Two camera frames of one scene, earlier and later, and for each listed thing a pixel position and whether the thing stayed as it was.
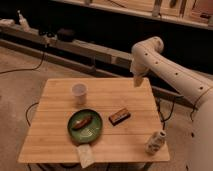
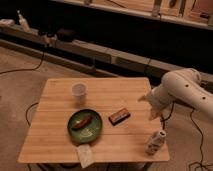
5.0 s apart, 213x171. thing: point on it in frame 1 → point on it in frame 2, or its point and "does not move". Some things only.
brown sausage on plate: [82, 122] does not move
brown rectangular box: [119, 117] does not move
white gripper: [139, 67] → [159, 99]
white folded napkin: [87, 158] does not move
